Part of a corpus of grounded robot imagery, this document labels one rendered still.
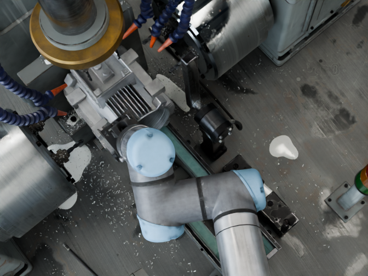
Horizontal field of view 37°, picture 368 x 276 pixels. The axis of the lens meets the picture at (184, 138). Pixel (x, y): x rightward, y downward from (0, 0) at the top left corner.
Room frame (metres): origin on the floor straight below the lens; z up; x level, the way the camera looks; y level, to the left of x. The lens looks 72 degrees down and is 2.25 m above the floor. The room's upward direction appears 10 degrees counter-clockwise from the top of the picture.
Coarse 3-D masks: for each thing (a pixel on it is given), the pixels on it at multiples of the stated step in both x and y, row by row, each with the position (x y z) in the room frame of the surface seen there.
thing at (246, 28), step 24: (168, 0) 0.68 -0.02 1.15; (216, 0) 0.66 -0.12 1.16; (240, 0) 0.66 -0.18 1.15; (264, 0) 0.66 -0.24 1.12; (168, 24) 0.67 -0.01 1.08; (192, 24) 0.61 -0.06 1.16; (216, 24) 0.61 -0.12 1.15; (240, 24) 0.61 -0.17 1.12; (264, 24) 0.62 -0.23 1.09; (192, 48) 0.59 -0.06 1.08; (216, 48) 0.56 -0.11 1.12; (240, 48) 0.57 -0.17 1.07; (216, 72) 0.53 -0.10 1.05
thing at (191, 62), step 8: (184, 56) 0.49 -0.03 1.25; (192, 56) 0.49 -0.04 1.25; (184, 64) 0.48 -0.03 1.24; (192, 64) 0.48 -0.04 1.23; (184, 72) 0.48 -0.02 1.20; (192, 72) 0.48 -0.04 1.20; (184, 80) 0.48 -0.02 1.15; (192, 80) 0.48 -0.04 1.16; (192, 88) 0.48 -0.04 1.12; (192, 96) 0.48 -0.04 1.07; (192, 104) 0.47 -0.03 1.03
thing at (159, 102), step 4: (120, 48) 0.63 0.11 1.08; (68, 76) 0.57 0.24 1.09; (72, 76) 0.57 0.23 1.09; (64, 80) 0.57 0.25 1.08; (68, 80) 0.56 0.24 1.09; (72, 80) 0.56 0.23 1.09; (76, 80) 0.56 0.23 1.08; (68, 84) 0.55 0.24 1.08; (72, 84) 0.55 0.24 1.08; (156, 96) 0.48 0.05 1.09; (160, 96) 0.48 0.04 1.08; (156, 100) 0.47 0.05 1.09; (160, 100) 0.47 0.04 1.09; (164, 100) 0.47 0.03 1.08; (156, 104) 0.47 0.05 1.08; (160, 104) 0.46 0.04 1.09; (164, 104) 0.47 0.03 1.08; (168, 120) 0.47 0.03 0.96; (164, 124) 0.46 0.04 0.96
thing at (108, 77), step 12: (108, 60) 0.58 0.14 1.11; (120, 60) 0.56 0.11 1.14; (72, 72) 0.57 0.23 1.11; (84, 72) 0.56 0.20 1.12; (96, 72) 0.55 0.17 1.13; (108, 72) 0.54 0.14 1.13; (120, 72) 0.55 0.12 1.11; (132, 72) 0.53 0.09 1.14; (84, 84) 0.52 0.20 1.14; (96, 84) 0.53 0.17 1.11; (108, 84) 0.52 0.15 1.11; (120, 84) 0.51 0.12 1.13; (96, 96) 0.48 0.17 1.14; (108, 96) 0.49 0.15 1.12
